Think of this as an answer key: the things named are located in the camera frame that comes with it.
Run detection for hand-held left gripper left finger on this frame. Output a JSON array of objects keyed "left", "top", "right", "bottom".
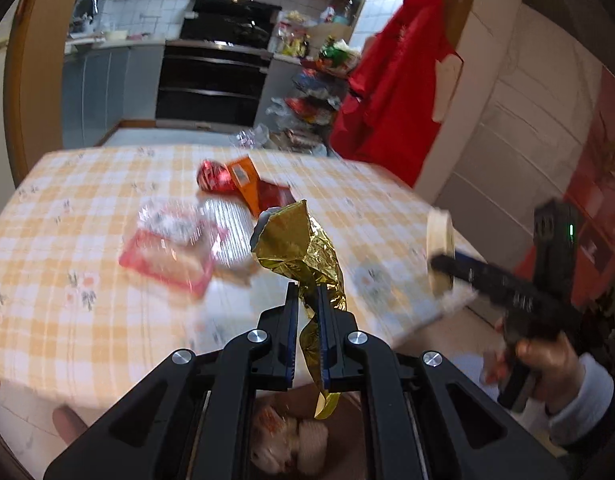
[{"left": 42, "top": 281, "right": 302, "bottom": 480}]

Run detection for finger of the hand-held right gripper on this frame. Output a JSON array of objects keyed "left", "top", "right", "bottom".
[{"left": 429, "top": 251, "right": 541, "bottom": 312}]

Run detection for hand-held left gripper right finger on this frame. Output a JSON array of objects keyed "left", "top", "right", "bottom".
[{"left": 315, "top": 284, "right": 572, "bottom": 480}]

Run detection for gold foil wrapper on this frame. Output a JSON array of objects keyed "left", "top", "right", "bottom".
[{"left": 250, "top": 199, "right": 347, "bottom": 421}]

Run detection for orange floral paper cup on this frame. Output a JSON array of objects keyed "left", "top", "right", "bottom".
[{"left": 252, "top": 404, "right": 289, "bottom": 463}]

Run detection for brown round trash bin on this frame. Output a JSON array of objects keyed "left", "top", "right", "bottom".
[{"left": 245, "top": 392, "right": 368, "bottom": 480}]

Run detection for red clear plastic snack bag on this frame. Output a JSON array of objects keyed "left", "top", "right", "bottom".
[{"left": 119, "top": 199, "right": 229, "bottom": 297}]

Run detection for orange snack packet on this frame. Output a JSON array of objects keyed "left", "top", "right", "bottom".
[{"left": 224, "top": 156, "right": 294, "bottom": 212}]

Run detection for red snack wrapper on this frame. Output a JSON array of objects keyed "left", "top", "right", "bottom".
[{"left": 196, "top": 159, "right": 236, "bottom": 194}]

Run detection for person's right forearm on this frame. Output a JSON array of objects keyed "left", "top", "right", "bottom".
[{"left": 541, "top": 354, "right": 615, "bottom": 453}]

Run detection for person's right hand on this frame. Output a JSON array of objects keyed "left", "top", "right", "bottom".
[{"left": 480, "top": 317, "right": 588, "bottom": 406}]

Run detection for clear plastic bags heap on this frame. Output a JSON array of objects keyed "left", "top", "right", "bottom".
[{"left": 228, "top": 124, "right": 271, "bottom": 150}]

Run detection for yellow checked tablecloth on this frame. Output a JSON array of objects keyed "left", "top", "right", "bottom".
[{"left": 0, "top": 144, "right": 481, "bottom": 403}]

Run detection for red apron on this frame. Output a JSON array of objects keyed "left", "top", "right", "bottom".
[{"left": 329, "top": 0, "right": 464, "bottom": 187}]

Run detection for black built-in oven stove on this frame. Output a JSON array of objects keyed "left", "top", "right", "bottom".
[{"left": 154, "top": 39, "right": 274, "bottom": 127}]

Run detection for grey lower kitchen cabinets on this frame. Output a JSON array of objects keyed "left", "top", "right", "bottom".
[{"left": 62, "top": 42, "right": 164, "bottom": 147}]

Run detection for chrome kitchen faucet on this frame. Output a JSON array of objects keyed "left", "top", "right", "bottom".
[{"left": 72, "top": 0, "right": 99, "bottom": 36}]

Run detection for wire rack with groceries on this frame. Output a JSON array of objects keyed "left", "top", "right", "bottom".
[{"left": 266, "top": 7, "right": 361, "bottom": 153}]

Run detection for wooden door frame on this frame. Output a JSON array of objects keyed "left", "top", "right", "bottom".
[{"left": 4, "top": 0, "right": 84, "bottom": 177}]

